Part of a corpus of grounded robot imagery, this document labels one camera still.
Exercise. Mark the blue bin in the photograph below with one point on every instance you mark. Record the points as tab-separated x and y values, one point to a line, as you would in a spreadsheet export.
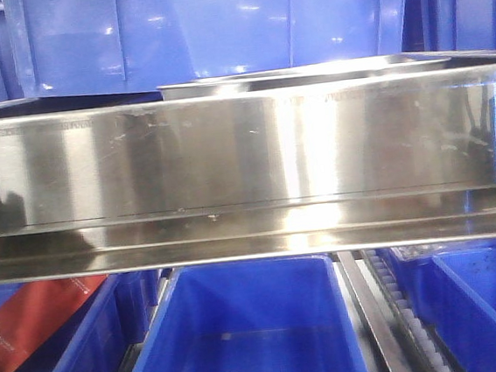
455	293
100	333
276	315

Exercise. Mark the steel divider rail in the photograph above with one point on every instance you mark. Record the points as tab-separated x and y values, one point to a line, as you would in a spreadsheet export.
389	351

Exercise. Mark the blue bin lower centre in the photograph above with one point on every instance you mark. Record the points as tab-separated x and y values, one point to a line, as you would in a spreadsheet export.
276	315

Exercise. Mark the silver metal tray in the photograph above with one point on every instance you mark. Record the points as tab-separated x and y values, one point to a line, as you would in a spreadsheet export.
330	71

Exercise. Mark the blue bin lower right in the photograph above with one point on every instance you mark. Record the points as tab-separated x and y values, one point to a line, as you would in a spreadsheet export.
455	293

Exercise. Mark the blue bin lower left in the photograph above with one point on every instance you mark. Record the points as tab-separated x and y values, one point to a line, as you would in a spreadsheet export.
100	333

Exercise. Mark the red packet in bin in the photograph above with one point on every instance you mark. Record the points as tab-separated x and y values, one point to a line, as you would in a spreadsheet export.
36	311

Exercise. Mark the stainless steel shelf front rail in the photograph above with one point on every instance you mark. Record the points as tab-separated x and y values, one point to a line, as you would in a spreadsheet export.
386	161

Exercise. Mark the white roller track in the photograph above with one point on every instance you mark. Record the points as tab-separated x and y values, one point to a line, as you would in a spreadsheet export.
413	335

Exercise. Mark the large blue crate behind tray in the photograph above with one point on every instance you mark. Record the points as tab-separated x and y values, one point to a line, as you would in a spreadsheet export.
81	47

